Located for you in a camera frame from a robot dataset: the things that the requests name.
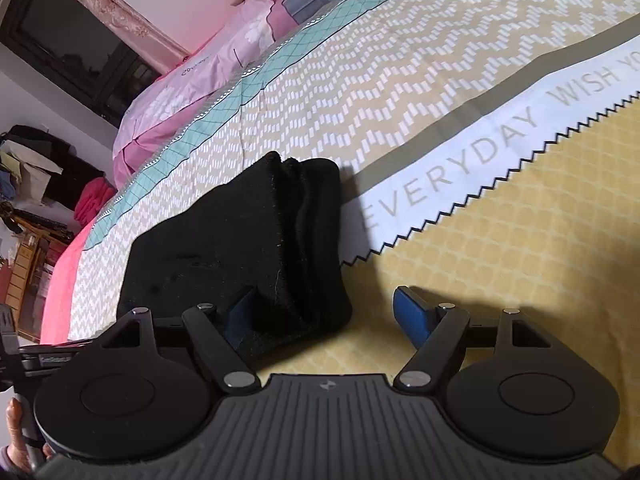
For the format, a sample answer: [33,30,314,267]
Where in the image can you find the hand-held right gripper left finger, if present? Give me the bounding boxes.
[85,290,262,395]

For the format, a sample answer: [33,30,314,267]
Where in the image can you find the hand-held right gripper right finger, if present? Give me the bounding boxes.
[392,285,562,392]

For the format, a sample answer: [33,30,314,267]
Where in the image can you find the black pants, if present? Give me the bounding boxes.
[116,151,354,362]

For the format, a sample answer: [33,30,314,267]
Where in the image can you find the person's left forearm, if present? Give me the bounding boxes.
[0,444,20,480]

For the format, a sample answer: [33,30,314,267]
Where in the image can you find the person's left hand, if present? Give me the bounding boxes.
[4,399,55,476]

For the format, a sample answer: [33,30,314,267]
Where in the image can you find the wooden cabinet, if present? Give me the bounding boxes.
[0,232,67,347]

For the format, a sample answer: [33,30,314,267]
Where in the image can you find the coral pink bed sheet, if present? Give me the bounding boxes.
[40,219,99,346]

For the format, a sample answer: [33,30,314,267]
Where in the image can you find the red cloth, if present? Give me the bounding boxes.
[74,179,118,224]

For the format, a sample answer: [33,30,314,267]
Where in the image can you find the beige cloth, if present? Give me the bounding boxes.
[0,149,64,207]

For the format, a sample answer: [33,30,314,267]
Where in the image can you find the pile of clothes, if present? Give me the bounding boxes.
[0,125,107,212]

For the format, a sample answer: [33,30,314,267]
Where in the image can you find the yellow zigzag patterned bedspread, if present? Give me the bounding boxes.
[67,0,640,472]

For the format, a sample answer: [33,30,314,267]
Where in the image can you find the pink pillow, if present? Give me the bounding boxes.
[112,0,302,187]

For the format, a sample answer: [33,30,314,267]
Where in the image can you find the dark window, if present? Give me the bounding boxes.
[0,0,162,129]

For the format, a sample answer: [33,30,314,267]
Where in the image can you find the pink patterned curtain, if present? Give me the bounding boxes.
[37,0,192,60]

